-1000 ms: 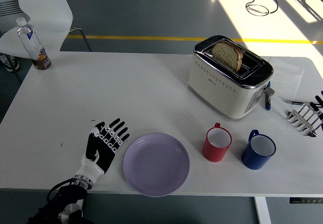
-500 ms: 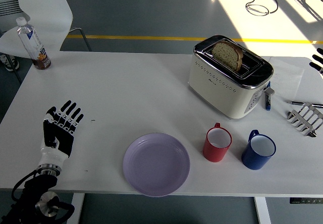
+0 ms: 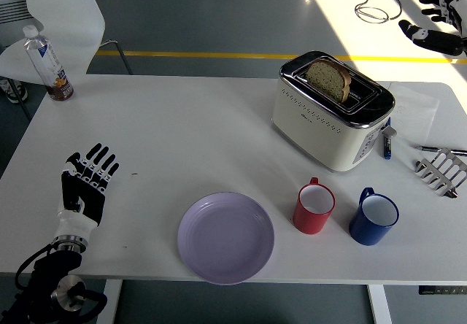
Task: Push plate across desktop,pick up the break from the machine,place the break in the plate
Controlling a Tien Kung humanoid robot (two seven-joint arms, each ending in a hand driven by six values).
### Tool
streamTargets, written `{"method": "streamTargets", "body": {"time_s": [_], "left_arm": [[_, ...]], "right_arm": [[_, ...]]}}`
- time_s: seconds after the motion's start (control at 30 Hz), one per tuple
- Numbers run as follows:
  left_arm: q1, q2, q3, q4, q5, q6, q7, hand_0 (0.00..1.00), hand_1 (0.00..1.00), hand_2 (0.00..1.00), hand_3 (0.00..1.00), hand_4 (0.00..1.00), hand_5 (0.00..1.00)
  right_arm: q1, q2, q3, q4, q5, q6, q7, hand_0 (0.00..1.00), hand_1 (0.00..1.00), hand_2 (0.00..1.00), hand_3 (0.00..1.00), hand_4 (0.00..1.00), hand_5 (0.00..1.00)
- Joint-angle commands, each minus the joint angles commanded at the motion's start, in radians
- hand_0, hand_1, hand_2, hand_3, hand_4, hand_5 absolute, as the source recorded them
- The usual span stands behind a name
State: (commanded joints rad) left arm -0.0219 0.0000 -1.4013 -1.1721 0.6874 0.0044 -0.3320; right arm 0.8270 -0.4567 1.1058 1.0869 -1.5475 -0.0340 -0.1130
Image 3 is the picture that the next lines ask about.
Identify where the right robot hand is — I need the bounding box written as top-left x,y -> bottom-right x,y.
398,0 -> 467,57

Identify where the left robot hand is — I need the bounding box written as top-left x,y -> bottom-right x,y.
56,143 -> 120,243

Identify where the brown bread slice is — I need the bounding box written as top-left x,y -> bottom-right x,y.
305,59 -> 353,104

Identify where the purple plate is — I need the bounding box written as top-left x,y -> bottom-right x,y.
177,191 -> 276,286

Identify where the white paper sheet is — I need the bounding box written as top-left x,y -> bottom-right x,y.
388,82 -> 440,141

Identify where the white table leg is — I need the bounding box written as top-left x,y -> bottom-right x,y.
366,284 -> 393,324
95,279 -> 123,324

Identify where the silver ballpoint pen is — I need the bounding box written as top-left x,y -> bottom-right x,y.
414,144 -> 467,156

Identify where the blue marker pen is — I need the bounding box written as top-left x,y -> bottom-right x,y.
382,117 -> 393,161

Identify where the person's shoe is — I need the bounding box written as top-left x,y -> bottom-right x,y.
0,78 -> 29,104

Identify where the shiny metal toast rack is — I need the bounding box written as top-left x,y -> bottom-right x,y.
414,147 -> 467,199

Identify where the clear plastic water bottle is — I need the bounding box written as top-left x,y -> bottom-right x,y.
23,24 -> 75,102

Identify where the cream and chrome toaster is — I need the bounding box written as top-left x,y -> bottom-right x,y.
271,50 -> 398,174

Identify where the white plastic chair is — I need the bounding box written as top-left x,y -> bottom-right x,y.
0,0 -> 134,123

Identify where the white slatted grille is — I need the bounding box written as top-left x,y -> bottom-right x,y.
0,0 -> 34,26

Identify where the blue enamel mug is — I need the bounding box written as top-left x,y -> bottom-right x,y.
348,187 -> 400,247

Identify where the red enamel mug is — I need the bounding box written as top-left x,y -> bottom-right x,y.
293,177 -> 336,236

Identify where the black table control panel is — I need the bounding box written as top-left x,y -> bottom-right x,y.
418,285 -> 467,296

